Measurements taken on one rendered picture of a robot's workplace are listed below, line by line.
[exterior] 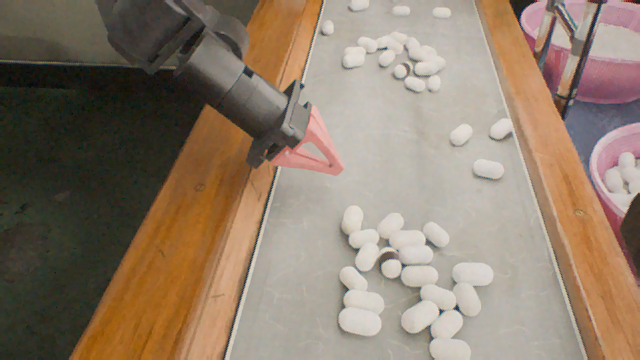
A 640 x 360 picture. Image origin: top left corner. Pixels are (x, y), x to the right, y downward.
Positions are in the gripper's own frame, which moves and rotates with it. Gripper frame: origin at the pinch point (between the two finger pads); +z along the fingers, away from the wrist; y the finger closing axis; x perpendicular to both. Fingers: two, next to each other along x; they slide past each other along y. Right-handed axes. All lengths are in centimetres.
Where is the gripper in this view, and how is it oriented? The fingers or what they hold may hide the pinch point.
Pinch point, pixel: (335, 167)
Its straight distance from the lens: 60.9
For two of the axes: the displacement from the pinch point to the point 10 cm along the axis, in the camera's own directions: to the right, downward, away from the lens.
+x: -6.5, 5.5, 5.3
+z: 7.5, 5.6, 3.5
